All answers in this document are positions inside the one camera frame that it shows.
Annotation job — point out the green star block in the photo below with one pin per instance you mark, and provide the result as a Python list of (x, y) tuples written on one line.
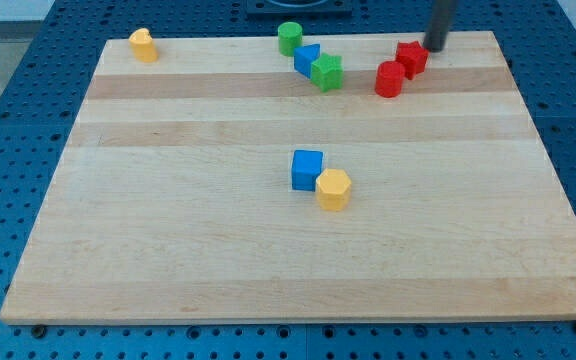
[(327, 72)]

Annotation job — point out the blue triangle block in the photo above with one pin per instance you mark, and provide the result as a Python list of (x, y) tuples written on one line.
[(303, 57)]

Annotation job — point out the red star block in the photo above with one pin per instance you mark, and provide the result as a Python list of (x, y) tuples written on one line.
[(413, 56)]

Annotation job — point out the blue cube block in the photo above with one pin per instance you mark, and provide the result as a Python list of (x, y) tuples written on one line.
[(305, 169)]

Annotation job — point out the yellow hexagon block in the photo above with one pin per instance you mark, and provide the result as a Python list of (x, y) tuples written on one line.
[(333, 189)]

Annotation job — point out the wooden board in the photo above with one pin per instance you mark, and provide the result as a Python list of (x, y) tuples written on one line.
[(172, 201)]

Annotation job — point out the red cylinder block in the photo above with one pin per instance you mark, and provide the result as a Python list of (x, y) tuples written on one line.
[(389, 79)]

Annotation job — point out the green cylinder block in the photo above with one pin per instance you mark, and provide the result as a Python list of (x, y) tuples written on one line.
[(289, 37)]

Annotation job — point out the yellow heart block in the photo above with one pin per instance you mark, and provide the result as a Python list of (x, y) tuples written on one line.
[(142, 46)]

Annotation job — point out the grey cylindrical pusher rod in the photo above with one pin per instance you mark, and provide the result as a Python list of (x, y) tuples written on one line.
[(439, 24)]

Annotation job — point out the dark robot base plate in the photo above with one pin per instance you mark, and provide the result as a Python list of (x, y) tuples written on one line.
[(297, 7)]

